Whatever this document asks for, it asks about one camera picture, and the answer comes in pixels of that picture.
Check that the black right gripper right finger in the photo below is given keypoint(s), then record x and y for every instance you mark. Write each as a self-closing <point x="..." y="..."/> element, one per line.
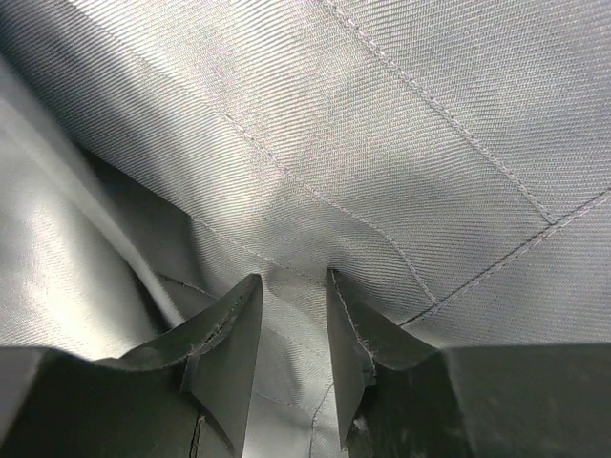
<point x="397" y="396"/>

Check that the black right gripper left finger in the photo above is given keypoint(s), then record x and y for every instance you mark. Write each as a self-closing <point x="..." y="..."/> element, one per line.
<point x="186" y="393"/>

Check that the grey pleated skirt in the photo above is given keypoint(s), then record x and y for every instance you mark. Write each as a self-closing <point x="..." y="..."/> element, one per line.
<point x="450" y="157"/>

